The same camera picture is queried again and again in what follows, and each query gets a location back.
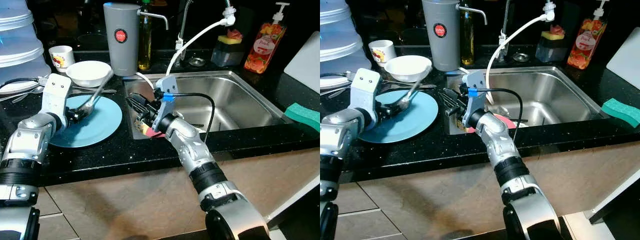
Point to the light blue plate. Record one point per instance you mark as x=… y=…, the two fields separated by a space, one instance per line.
x=102 y=122
x=415 y=125

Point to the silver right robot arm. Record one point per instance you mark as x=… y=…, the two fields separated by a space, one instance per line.
x=505 y=150
x=200 y=155

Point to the stainless steel sink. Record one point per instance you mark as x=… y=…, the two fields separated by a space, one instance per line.
x=240 y=100
x=550 y=95

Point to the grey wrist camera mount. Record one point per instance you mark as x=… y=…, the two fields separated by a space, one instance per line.
x=56 y=92
x=365 y=90
x=164 y=112
x=472 y=107

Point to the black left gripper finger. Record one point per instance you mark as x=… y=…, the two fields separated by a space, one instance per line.
x=87 y=116
x=87 y=106
x=401 y=101
x=401 y=112

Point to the red plate floral rim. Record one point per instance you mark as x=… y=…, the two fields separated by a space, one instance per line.
x=505 y=122
x=148 y=131

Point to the olive oil bottle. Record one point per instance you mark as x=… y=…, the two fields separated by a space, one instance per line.
x=145 y=50
x=467 y=45

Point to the black sponge holder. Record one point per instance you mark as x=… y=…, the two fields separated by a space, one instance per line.
x=549 y=51
x=225 y=56

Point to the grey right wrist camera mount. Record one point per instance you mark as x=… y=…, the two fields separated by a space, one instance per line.
x=472 y=107
x=164 y=112

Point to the orange dish soap pump bottle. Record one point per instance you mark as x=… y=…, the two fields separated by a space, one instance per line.
x=262 y=50
x=585 y=47

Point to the white cutting board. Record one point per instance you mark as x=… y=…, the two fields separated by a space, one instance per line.
x=305 y=65
x=625 y=60

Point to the round steel countertop fitting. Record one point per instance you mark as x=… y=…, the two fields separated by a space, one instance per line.
x=520 y=57
x=196 y=62

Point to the white printed cup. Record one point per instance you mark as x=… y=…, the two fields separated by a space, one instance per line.
x=62 y=59
x=382 y=52

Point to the green sponge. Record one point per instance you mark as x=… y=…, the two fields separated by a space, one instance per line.
x=622 y=112
x=302 y=116

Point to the steel spoon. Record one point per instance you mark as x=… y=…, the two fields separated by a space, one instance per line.
x=340 y=91
x=27 y=95
x=419 y=84
x=102 y=87

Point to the grey water filter canister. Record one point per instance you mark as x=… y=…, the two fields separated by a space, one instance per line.
x=122 y=50
x=441 y=50

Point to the red scrubber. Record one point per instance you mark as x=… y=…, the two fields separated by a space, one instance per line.
x=235 y=34
x=557 y=30

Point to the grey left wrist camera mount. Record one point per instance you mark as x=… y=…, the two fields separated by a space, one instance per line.
x=365 y=90
x=56 y=92

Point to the white tiered food container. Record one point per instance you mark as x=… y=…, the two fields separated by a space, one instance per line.
x=340 y=45
x=20 y=50

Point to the yellow sponge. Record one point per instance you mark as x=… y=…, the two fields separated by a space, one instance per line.
x=547 y=36
x=225 y=39

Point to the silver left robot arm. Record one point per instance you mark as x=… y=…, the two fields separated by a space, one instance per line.
x=30 y=137
x=340 y=132

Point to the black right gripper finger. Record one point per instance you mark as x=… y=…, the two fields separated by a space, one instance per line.
x=448 y=103
x=135 y=97
x=133 y=107
x=450 y=93

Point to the chrome gooseneck faucet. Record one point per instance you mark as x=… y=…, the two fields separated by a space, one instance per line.
x=505 y=30
x=183 y=30

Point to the steel table knife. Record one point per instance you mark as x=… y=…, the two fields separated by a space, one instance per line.
x=107 y=92
x=425 y=86

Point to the white bowl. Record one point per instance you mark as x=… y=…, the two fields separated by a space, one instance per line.
x=89 y=74
x=407 y=69

